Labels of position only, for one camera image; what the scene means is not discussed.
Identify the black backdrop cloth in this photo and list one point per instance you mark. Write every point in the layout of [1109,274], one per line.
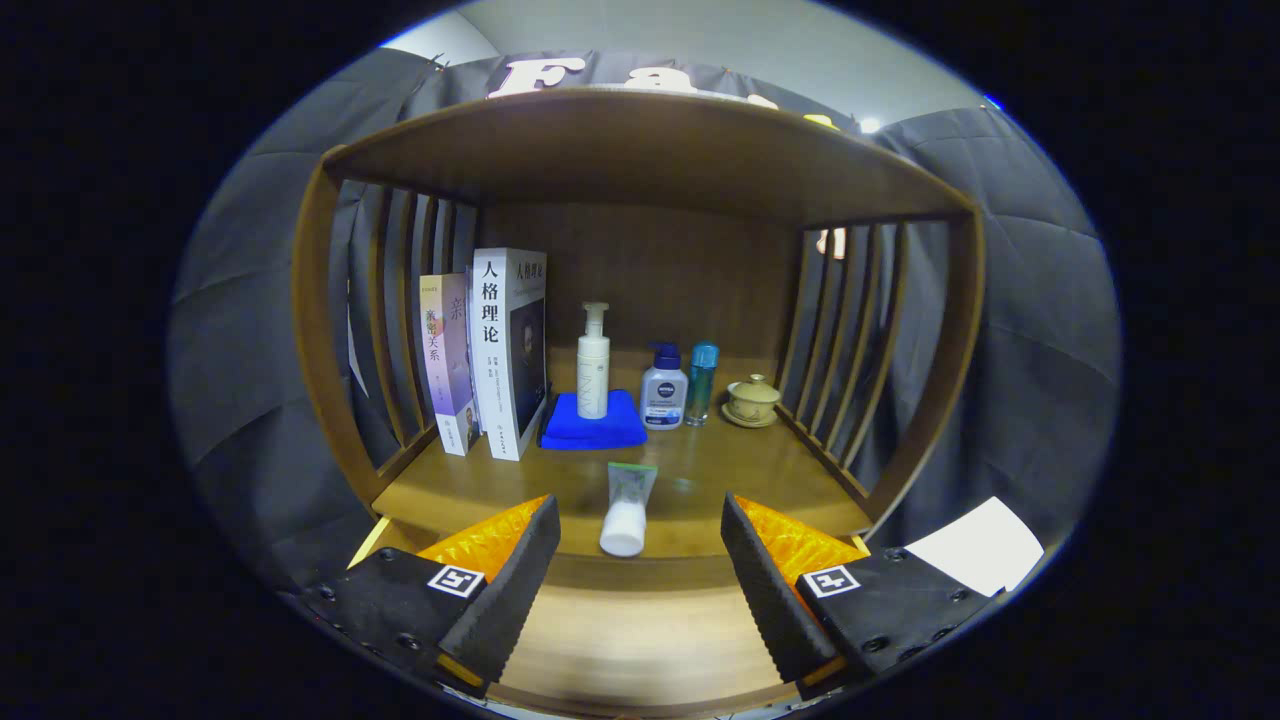
[1020,350]

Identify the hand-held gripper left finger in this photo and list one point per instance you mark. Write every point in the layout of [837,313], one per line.
[520,570]

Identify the white bottle with blue cap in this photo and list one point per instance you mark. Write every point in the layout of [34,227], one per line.
[663,395]

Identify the white pump bottle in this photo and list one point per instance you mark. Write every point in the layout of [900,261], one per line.
[593,365]

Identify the brown wooden cabinet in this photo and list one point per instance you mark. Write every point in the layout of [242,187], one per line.
[640,150]

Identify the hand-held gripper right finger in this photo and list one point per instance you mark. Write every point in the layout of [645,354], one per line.
[760,580]

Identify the blue folded cloth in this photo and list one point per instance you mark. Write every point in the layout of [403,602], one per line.
[590,432]

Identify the beige lidded teacup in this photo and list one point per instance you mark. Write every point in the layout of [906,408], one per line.
[752,400]

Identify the thick white book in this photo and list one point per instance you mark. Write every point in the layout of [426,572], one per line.
[505,350]

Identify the white board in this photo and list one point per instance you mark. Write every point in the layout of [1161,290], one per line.
[980,545]

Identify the purple book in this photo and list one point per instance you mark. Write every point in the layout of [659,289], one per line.
[445,370]

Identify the brown wooden countertop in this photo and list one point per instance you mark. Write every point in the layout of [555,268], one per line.
[720,470]

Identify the teal slim bottle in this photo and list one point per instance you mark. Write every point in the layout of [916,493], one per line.
[703,385]

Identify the white squeeze tube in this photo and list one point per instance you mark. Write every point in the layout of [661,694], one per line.
[628,505]

